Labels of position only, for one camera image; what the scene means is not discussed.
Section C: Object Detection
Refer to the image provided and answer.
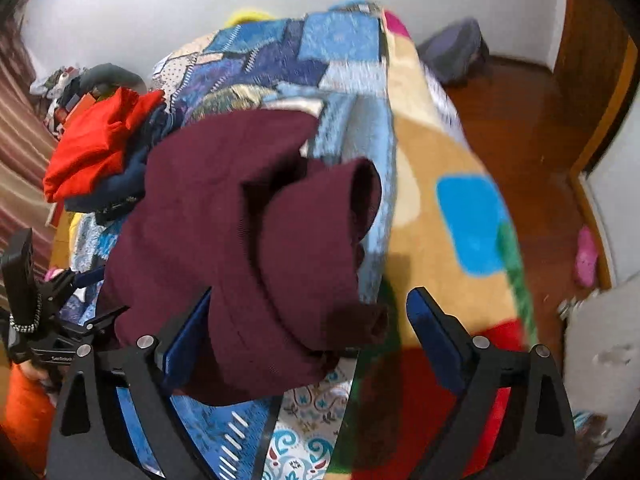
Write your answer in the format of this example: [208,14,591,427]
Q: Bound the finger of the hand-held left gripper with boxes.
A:
[72,266,108,291]
[80,304,130,335]

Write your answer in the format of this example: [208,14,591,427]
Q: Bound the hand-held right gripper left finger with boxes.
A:
[47,287,213,480]

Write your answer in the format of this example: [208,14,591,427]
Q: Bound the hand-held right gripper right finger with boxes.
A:
[406,287,583,480]

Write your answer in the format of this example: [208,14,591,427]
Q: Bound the maroon button-up shirt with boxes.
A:
[97,107,391,406]

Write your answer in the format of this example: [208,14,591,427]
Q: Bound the yellow blanket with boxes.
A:
[50,210,96,268]

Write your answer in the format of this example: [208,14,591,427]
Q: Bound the black patterned folded garment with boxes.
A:
[92,195,143,226]

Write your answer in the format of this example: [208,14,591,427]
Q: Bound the navy blue folded garment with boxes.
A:
[65,105,171,213]

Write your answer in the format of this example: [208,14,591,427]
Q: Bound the striped curtain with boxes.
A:
[0,20,61,256]

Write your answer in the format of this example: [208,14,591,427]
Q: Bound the red folded garment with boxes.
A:
[42,87,166,203]

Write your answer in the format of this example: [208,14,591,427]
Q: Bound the white cloth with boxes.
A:
[560,280,640,421]

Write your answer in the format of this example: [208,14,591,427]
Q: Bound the pink slipper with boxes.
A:
[572,225,598,286]

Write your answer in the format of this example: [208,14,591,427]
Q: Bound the colourful fleece blanket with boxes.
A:
[325,0,541,480]

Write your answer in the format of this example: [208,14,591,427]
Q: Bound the pile of assorted clutter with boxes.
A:
[30,65,96,138]

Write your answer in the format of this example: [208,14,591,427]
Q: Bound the grey chair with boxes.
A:
[80,62,148,93]

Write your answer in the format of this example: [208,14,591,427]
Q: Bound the grey bag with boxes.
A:
[417,17,491,86]

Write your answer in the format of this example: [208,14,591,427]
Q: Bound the brown wooden door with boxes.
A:
[552,0,633,171]

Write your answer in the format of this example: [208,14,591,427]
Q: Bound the blue patchwork bedspread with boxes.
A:
[65,2,401,480]

